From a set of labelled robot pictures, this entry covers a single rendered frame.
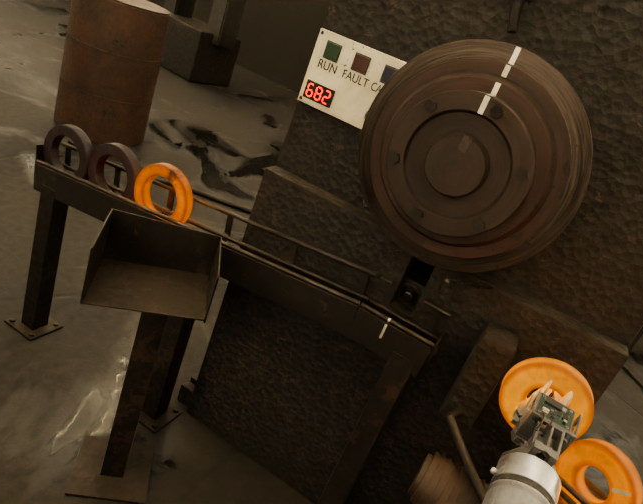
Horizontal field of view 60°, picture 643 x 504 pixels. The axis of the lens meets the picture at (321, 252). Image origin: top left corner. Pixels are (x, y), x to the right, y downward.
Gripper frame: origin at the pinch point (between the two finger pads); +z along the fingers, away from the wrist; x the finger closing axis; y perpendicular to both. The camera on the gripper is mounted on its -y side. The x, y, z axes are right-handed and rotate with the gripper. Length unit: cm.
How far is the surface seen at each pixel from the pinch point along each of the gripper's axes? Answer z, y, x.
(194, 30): 387, -151, 408
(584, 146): 29.0, 31.7, 15.6
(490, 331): 19.5, -10.5, 13.1
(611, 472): 0.2, -9.4, -16.0
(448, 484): -4.6, -32.5, 5.5
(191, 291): -5, -24, 76
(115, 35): 156, -65, 274
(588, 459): 2.2, -11.5, -12.6
